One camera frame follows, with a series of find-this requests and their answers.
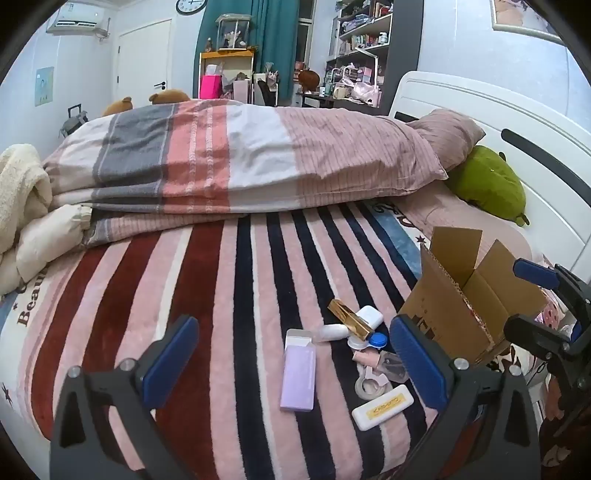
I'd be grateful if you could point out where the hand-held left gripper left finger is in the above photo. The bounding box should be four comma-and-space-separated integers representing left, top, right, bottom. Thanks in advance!
48, 315, 200, 480

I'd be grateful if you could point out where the clear tape roll dispenser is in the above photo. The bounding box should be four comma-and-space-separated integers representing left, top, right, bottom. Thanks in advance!
355, 367, 391, 398

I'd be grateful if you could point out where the cream quilt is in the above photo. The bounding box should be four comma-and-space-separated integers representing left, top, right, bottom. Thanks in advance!
0, 205, 93, 296

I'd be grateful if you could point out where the black chair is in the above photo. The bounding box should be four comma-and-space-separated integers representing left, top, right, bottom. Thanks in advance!
256, 78, 278, 107

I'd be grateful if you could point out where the small pink striped pillow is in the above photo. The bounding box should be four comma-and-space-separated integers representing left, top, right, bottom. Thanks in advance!
406, 109, 486, 169

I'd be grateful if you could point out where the white door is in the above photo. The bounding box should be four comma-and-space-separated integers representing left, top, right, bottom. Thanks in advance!
115, 19, 172, 104

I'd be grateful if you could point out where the green plush toy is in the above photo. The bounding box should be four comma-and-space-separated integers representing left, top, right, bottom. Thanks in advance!
445, 145, 529, 227

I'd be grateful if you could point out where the blue white contact lens case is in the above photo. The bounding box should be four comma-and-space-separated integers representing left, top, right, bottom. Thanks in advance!
347, 332, 391, 352

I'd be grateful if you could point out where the small white bottle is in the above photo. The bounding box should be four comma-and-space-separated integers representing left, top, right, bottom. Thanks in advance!
315, 324, 349, 342

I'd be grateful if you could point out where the white bed headboard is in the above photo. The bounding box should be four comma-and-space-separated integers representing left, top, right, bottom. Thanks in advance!
388, 70, 591, 282

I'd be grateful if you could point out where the glass display case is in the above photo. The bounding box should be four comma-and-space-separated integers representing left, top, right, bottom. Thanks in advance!
216, 14, 254, 51

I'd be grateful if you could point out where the small white rounded case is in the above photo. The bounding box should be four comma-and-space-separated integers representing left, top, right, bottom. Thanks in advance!
355, 305, 384, 329

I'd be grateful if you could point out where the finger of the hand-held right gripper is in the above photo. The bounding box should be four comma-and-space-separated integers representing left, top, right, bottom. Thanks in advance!
512, 258, 591, 319
503, 314, 591, 407

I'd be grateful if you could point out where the grey suitcase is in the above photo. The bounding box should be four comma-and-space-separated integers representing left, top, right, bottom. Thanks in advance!
59, 105, 89, 137

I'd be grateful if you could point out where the light purple box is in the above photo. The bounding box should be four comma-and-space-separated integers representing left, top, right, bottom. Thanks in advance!
280, 329, 317, 411

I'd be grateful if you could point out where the teal curtain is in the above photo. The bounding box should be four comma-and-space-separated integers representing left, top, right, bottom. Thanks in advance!
194, 0, 301, 100

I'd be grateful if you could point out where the dark desk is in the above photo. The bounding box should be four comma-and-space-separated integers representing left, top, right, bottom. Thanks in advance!
295, 90, 384, 109

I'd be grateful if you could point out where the white rectangular eraser case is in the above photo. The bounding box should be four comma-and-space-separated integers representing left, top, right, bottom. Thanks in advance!
352, 384, 414, 431

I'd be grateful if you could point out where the red patterned clothing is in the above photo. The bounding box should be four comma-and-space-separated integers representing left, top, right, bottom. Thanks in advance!
540, 406, 591, 480

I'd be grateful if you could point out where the pink plastic bag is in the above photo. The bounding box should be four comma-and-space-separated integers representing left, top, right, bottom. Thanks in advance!
353, 83, 382, 104

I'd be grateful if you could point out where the white air conditioner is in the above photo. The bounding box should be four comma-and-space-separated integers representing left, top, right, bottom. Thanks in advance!
46, 7, 103, 34

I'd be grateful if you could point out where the framed wall picture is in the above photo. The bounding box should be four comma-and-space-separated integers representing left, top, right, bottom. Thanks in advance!
489, 0, 566, 44

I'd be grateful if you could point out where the dark bookshelf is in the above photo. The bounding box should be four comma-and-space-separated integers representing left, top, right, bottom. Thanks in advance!
325, 0, 423, 109

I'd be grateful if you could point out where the wall poster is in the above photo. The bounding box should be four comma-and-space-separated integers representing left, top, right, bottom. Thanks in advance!
35, 67, 55, 107

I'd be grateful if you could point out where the cream fleece blanket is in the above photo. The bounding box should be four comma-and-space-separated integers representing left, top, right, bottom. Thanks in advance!
0, 144, 52, 252

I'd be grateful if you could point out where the yellow shelf unit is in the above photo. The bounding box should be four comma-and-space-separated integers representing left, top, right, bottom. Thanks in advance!
199, 50, 256, 100

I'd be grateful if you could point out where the brown cardboard box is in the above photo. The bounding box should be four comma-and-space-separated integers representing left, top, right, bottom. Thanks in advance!
398, 226, 549, 365

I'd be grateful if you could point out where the brown teddy bear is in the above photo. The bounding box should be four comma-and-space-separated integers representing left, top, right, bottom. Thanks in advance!
102, 97, 134, 116
148, 89, 191, 104

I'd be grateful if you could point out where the window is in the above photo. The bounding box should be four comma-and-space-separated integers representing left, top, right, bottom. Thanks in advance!
295, 18, 315, 88

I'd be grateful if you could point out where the striped pink grey duvet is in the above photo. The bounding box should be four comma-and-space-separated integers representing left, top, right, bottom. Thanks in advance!
42, 99, 448, 243

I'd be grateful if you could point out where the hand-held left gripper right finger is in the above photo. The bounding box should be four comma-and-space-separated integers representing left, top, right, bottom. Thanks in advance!
389, 314, 541, 480

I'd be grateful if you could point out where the large pink striped pillow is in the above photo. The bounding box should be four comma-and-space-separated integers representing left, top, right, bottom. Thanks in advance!
383, 185, 532, 264

